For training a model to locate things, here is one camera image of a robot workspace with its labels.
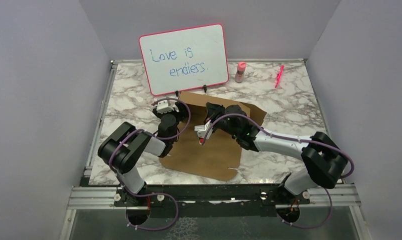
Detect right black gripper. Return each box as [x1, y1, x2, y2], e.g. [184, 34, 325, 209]
[204, 102, 239, 138]

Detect brown cardboard box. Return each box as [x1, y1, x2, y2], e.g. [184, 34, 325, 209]
[160, 91, 266, 181]

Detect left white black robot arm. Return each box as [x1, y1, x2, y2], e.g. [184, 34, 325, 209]
[97, 98, 191, 206]

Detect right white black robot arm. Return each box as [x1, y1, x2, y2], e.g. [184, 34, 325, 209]
[194, 102, 353, 204]

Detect pink-capped spray bottle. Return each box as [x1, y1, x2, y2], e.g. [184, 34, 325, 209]
[235, 61, 246, 83]

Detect pink-framed whiteboard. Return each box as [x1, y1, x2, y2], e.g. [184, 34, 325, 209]
[138, 23, 230, 96]

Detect pink marker pen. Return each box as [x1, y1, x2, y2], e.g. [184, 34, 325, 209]
[275, 65, 285, 88]

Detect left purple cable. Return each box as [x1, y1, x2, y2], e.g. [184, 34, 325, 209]
[108, 96, 191, 232]

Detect purple cable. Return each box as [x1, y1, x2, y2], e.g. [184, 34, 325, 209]
[108, 96, 191, 232]
[200, 113, 355, 230]

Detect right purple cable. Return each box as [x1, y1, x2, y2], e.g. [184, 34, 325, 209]
[200, 113, 355, 230]

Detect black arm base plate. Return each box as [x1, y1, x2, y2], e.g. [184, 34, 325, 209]
[113, 183, 310, 218]

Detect aluminium table frame rail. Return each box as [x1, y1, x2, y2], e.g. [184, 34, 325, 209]
[60, 59, 369, 240]

